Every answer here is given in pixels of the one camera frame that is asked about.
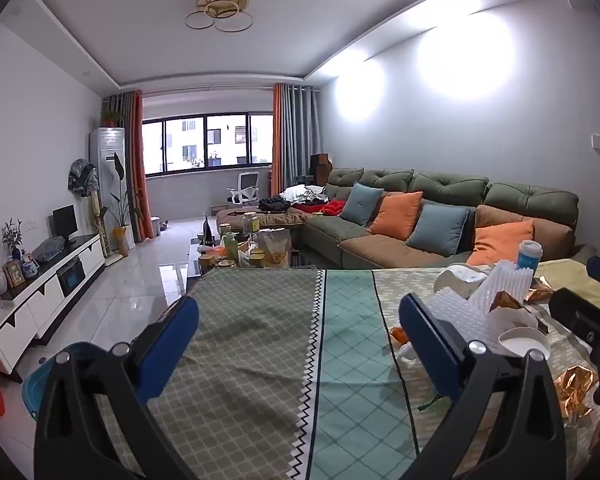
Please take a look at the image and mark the silver foil packaging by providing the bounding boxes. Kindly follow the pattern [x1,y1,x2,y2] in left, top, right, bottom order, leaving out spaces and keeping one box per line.
[284,184,328,207]

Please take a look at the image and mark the orange cushion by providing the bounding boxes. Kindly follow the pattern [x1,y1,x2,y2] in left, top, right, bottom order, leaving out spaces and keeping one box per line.
[367,190,425,240]
[465,219,536,267]

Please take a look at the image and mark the black framed window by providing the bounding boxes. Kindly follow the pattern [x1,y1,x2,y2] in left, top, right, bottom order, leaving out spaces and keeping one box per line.
[142,112,276,179]

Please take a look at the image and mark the red cloth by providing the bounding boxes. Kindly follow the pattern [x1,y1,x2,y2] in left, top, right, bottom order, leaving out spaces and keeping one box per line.
[293,198,349,219]

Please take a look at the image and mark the small plant in blue vase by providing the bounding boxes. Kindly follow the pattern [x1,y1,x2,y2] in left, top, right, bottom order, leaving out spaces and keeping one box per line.
[0,217,27,262]

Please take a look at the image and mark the black bag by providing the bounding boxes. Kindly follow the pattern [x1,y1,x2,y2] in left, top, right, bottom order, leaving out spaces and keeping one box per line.
[257,195,294,214]

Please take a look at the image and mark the blue patterned cover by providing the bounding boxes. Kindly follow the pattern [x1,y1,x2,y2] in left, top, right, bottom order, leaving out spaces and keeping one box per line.
[32,237,67,264]

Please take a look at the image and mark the white foam fruit net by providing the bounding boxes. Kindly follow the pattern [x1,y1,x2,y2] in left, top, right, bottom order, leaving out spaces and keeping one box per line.
[427,287,501,358]
[467,258,537,313]

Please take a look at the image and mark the patterned green tablecloth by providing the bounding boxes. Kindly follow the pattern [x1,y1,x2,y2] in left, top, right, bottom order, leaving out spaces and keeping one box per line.
[92,266,600,480]

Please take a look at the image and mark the white printed paper cup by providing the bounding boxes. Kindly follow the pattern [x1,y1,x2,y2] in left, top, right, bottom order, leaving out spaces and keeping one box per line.
[433,263,494,302]

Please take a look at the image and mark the blue white plastic cup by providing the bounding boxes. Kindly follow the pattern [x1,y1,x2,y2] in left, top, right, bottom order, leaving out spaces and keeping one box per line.
[517,239,545,275]

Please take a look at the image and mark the white tissue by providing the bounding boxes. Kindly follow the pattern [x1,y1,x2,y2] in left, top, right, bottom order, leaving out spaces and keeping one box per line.
[487,304,551,337]

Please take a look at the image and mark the blue plastic trash bin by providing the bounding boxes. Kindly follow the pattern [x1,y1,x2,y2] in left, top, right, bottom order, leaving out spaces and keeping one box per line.
[21,341,112,421]

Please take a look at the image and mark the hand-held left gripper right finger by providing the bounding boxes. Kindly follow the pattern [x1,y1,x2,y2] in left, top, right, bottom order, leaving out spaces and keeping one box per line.
[398,291,567,480]

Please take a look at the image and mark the brown wooden cabinet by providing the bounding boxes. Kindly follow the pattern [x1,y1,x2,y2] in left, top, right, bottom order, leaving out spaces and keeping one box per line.
[309,153,334,187]

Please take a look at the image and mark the green sofa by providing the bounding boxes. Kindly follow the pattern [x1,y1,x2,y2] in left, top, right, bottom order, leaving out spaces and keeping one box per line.
[289,166,598,271]

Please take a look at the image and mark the leafy plant in yellow pot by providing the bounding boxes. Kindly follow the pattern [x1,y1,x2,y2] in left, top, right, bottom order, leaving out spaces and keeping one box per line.
[101,152,147,259]

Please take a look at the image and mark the white standing air conditioner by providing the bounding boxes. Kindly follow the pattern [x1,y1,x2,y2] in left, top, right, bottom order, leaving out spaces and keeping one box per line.
[88,127,127,261]

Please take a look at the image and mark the picture frame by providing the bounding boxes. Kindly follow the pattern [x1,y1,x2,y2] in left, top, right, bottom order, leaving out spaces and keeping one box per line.
[2,259,29,289]

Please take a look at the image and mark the gold foil wrapper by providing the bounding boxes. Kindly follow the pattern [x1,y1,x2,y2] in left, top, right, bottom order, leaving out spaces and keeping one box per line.
[489,279,557,314]
[554,364,600,424]

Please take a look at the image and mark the blue cushion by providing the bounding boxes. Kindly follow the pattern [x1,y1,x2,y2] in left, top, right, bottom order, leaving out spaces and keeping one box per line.
[338,181,385,227]
[406,203,471,259]

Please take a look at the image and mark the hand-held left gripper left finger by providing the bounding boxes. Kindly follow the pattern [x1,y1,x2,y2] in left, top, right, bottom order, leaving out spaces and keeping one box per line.
[34,296,201,480]

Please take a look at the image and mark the cloth-covered standing fan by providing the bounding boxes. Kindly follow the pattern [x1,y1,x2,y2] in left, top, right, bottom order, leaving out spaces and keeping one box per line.
[67,158,106,258]

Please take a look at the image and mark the black glass coffee table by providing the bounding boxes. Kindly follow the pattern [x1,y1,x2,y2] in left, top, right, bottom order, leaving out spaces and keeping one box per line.
[184,232,327,281]

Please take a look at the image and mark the white paper bowl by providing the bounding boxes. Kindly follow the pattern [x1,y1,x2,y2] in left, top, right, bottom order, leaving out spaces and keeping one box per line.
[497,327,552,360]

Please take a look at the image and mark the beige paper snack bag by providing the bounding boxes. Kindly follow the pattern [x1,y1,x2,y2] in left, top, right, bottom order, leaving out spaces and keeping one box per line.
[256,228,293,269]

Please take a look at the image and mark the brown ottoman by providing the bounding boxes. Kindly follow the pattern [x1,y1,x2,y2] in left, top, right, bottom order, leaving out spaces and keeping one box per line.
[215,205,312,242]

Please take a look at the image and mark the black monitor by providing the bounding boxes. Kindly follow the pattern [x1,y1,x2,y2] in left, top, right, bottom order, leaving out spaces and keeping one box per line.
[49,204,79,249]

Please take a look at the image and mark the white TV cabinet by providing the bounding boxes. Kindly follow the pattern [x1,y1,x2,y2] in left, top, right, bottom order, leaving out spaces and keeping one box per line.
[0,233,107,376]

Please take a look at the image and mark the white office chair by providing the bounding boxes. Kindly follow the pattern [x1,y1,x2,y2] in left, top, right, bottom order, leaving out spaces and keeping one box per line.
[226,170,262,206]

